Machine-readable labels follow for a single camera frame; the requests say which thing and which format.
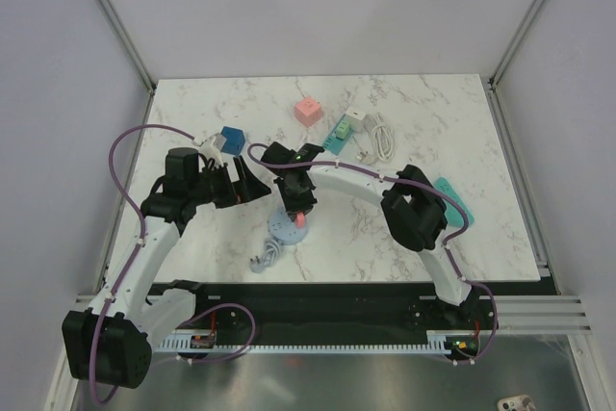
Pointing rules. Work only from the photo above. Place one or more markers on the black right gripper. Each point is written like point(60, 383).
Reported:
point(292, 207)

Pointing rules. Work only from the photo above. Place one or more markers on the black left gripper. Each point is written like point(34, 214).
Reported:
point(247, 188)

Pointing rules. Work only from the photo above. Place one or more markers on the pink plug adapter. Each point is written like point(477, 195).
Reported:
point(300, 220)

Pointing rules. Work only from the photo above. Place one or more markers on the blue cube socket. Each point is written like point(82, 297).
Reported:
point(234, 140)

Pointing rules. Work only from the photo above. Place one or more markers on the teal power strip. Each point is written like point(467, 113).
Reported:
point(333, 145)

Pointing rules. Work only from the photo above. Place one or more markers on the pink cube socket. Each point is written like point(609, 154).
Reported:
point(308, 111)

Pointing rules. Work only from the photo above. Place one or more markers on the green cube plug adapter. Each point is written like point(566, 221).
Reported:
point(343, 129)

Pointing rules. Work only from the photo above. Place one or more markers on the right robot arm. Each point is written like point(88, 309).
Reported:
point(419, 217)

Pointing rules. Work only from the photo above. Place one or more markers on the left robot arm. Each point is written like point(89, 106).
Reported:
point(112, 341)

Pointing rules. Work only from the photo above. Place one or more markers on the light blue round socket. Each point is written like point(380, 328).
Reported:
point(285, 231)

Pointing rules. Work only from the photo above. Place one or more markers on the white cube socket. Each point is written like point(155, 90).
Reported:
point(356, 119)

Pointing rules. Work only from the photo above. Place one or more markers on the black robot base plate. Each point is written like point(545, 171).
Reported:
point(331, 312)

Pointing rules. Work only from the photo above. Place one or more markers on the white slotted cable duct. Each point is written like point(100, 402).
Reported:
point(192, 342)

